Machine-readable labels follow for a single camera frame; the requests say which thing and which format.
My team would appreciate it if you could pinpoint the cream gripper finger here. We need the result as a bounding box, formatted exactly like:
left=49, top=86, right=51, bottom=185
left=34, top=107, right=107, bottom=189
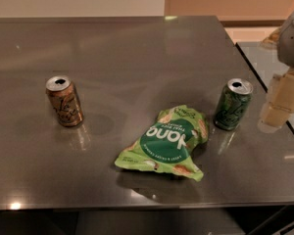
left=261, top=27, right=280, bottom=49
left=258, top=68, right=294, bottom=133

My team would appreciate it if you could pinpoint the green soda can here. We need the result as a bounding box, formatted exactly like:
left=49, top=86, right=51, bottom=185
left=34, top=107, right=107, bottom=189
left=214, top=78, right=253, bottom=131

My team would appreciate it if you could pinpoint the orange soda can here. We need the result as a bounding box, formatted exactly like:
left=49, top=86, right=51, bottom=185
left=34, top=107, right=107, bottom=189
left=46, top=75, right=83, bottom=127

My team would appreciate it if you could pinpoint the green snack bag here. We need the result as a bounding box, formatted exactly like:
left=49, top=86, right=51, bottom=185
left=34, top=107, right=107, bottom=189
left=115, top=105, right=209, bottom=181

